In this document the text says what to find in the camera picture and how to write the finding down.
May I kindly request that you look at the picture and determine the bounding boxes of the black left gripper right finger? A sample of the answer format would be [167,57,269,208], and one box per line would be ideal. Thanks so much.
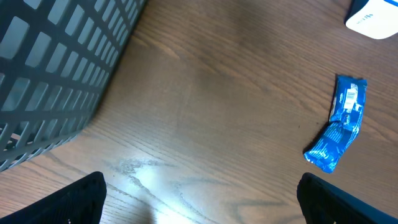
[297,172,397,223]

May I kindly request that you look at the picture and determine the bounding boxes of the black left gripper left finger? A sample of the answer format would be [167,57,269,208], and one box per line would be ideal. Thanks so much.
[1,171,107,224]

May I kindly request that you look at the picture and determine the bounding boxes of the blue snack wrapper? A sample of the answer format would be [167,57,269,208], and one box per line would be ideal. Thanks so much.
[303,75,368,173]

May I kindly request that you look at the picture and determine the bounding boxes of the grey plastic mesh basket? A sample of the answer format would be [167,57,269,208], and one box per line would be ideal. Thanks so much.
[1,0,146,170]

